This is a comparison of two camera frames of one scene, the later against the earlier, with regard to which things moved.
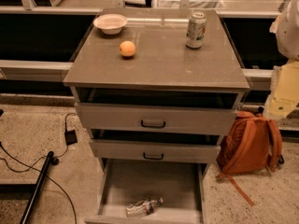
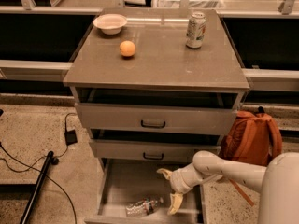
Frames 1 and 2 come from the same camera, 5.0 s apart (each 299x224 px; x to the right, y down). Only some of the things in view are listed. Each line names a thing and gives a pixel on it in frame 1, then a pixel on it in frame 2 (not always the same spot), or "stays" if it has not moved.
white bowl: x=110 y=23 stays
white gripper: x=290 y=36 -> x=177 y=181
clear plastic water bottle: x=143 y=208 stays
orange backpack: x=251 y=144 stays
